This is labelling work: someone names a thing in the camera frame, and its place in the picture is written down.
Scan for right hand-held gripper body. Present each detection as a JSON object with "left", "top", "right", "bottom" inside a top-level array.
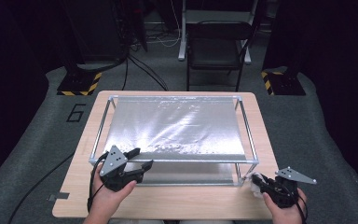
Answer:
[{"left": 261, "top": 166, "right": 317, "bottom": 209}]

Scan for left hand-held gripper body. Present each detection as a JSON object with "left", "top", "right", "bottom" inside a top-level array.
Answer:
[{"left": 98, "top": 145, "right": 146, "bottom": 192}]

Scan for silver metal frame rack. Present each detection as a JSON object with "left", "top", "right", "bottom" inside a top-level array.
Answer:
[{"left": 88, "top": 94, "right": 260, "bottom": 187}]

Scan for person's right hand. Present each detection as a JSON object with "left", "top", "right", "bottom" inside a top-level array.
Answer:
[{"left": 262, "top": 187, "right": 309, "bottom": 224}]

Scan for person's left hand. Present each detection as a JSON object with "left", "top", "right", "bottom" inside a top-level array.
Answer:
[{"left": 88, "top": 169, "right": 138, "bottom": 220}]

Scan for grey tape piece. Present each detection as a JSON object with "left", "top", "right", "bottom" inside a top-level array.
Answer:
[{"left": 48, "top": 191, "right": 71, "bottom": 202}]

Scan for black yellow striped stand base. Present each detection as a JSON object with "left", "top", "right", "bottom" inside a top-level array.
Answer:
[
  {"left": 260, "top": 70, "right": 307, "bottom": 97},
  {"left": 56, "top": 70, "right": 103, "bottom": 97}
]

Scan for black folding chair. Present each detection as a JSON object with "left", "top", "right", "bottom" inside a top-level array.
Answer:
[
  {"left": 186, "top": 20, "right": 256, "bottom": 92},
  {"left": 177, "top": 0, "right": 259, "bottom": 65}
]

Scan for black equipment cabinet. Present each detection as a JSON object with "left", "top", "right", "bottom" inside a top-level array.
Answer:
[{"left": 60, "top": 0, "right": 129, "bottom": 63}]

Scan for left hand-held gripper cable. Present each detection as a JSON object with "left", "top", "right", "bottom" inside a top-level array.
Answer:
[{"left": 87, "top": 151, "right": 110, "bottom": 213}]

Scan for hand-held gripper cable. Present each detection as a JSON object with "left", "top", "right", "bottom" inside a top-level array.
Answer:
[
  {"left": 87, "top": 151, "right": 110, "bottom": 213},
  {"left": 293, "top": 186, "right": 310, "bottom": 224}
]

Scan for right hand-held gripper cable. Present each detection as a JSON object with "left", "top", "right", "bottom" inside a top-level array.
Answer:
[{"left": 293, "top": 186, "right": 310, "bottom": 224}]

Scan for thin black floor cable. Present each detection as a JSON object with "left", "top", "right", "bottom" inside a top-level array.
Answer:
[{"left": 122, "top": 57, "right": 131, "bottom": 91}]

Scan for long black floor cable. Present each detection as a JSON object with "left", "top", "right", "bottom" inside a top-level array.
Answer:
[{"left": 7, "top": 151, "right": 76, "bottom": 224}]

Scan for paired black floor cables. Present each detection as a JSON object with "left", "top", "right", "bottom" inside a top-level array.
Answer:
[{"left": 129, "top": 55, "right": 170, "bottom": 91}]

